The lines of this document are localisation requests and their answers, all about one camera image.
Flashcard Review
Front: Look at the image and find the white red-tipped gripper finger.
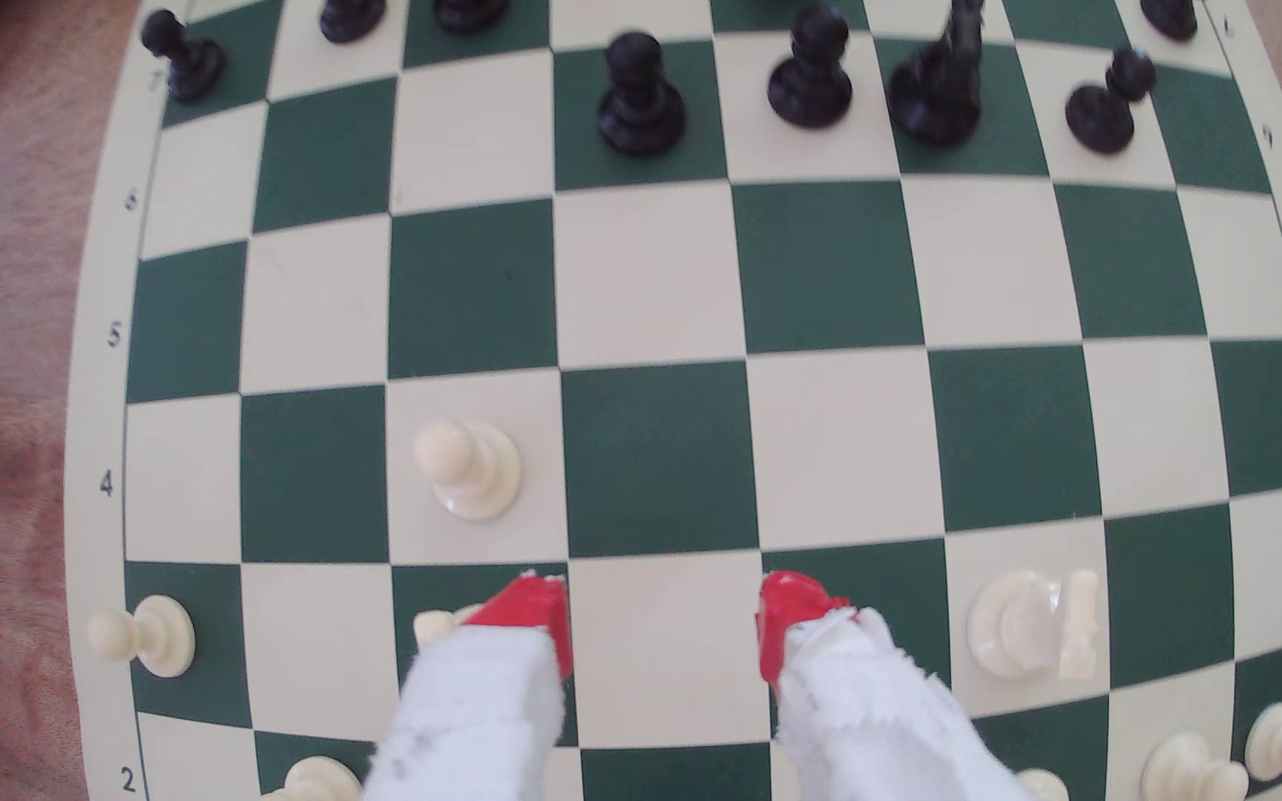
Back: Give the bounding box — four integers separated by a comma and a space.
363, 573, 576, 801
755, 570, 1032, 801

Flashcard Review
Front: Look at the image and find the white knight chess piece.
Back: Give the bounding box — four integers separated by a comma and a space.
412, 604, 487, 654
966, 568, 1103, 683

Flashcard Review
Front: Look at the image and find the green and cream chess mat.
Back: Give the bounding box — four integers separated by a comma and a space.
62, 0, 1282, 801

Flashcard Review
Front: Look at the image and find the black knight chess piece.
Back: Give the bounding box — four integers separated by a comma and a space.
887, 0, 987, 149

